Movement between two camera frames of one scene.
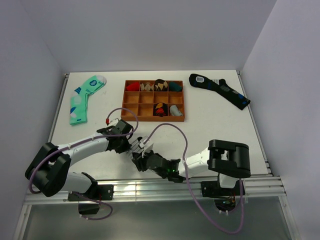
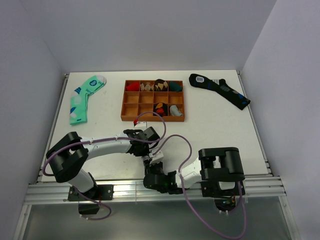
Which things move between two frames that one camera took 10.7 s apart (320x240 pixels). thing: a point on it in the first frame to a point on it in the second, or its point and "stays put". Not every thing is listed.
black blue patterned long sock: (220, 87) stays put
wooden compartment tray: (153, 100) stays put
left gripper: (125, 147) to (145, 152)
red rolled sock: (134, 86) stays put
